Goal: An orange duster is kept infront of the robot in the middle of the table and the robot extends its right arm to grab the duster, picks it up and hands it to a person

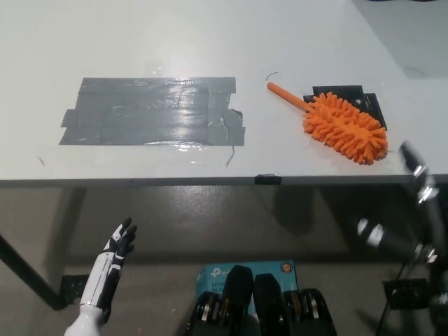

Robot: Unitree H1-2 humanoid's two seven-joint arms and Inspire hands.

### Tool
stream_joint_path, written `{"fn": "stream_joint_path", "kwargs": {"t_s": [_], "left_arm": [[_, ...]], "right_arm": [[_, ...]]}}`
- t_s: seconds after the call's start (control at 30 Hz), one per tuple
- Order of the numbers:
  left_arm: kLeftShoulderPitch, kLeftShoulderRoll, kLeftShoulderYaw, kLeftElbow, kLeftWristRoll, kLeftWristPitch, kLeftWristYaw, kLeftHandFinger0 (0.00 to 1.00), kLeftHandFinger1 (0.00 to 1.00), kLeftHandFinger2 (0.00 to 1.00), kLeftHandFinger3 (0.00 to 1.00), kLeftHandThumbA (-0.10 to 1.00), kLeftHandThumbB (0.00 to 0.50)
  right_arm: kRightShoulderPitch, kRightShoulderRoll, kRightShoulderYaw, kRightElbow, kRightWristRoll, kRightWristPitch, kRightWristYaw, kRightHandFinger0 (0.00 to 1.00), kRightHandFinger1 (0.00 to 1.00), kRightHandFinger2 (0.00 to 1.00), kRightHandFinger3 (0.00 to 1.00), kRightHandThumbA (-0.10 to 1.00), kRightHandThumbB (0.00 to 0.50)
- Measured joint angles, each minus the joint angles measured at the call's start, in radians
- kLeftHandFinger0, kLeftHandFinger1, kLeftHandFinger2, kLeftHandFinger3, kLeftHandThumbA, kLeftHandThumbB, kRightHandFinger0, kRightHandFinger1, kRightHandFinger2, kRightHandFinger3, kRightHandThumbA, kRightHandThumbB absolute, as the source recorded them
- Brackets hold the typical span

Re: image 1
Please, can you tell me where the black table leg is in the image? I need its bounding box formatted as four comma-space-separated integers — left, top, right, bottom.
0, 232, 67, 312

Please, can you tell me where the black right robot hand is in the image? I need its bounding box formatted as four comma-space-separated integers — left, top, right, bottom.
356, 139, 440, 263

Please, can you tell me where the grey duct tape patch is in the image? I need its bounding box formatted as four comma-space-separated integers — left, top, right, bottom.
58, 76, 246, 147

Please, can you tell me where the teal router box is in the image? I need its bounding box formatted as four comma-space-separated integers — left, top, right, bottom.
195, 260, 298, 306

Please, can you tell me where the black tape patch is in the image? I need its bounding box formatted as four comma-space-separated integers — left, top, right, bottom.
302, 85, 389, 132

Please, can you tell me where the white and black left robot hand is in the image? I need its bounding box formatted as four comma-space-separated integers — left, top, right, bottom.
80, 216, 138, 315

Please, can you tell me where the orange microfibre duster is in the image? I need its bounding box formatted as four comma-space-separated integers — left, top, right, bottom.
266, 82, 389, 166

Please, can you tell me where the black cable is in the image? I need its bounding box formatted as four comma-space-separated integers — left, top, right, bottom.
376, 260, 412, 336

